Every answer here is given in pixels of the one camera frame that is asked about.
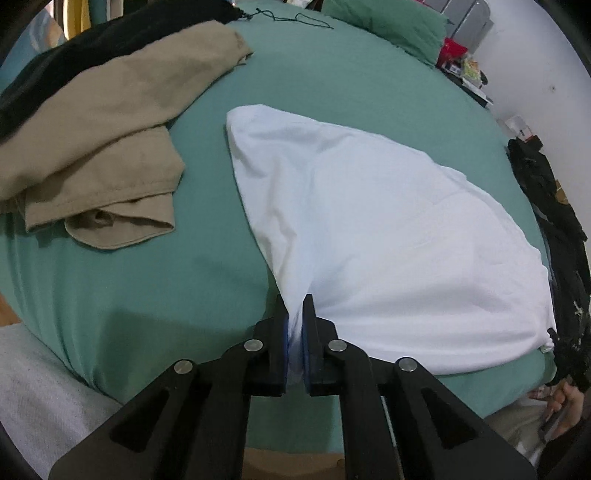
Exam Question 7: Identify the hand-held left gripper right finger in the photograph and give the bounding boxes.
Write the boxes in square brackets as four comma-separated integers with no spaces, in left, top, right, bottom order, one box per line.
[301,293,539,480]

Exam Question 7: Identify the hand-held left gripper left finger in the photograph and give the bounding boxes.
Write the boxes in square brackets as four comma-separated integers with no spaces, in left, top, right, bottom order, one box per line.
[48,293,290,480]

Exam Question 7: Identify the white hoodie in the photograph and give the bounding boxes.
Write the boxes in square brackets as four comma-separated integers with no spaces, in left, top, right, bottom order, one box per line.
[225,104,557,393]

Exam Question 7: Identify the black clothes pile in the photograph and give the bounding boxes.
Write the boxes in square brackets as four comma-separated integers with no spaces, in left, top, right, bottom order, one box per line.
[506,136,591,393]

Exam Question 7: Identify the person's right hand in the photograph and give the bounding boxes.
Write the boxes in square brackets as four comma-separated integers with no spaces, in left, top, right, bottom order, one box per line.
[531,381,585,445]

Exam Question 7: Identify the bed with green sheet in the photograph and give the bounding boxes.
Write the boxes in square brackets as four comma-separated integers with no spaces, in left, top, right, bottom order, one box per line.
[0,0,558,455]

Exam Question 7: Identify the white towel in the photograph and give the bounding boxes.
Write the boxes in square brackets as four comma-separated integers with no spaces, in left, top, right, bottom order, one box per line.
[0,323,122,480]

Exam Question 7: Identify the beige garment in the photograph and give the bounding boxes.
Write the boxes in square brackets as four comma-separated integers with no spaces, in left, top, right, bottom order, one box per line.
[0,21,255,252]

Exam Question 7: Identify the pile of small packets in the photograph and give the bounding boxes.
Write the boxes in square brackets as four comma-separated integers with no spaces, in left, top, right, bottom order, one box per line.
[441,52,496,110]

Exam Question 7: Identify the green pillow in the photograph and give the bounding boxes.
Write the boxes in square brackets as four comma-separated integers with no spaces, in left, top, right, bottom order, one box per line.
[321,0,451,68]

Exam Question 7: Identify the black garment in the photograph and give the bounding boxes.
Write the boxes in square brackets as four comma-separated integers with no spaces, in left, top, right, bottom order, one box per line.
[0,0,242,140]

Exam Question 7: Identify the grey padded headboard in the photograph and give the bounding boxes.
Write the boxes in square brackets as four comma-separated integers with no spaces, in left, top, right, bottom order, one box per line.
[434,0,493,47]

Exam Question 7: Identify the black charging cable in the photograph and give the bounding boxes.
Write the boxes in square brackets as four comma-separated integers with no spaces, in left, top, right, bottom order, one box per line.
[235,6,336,31]

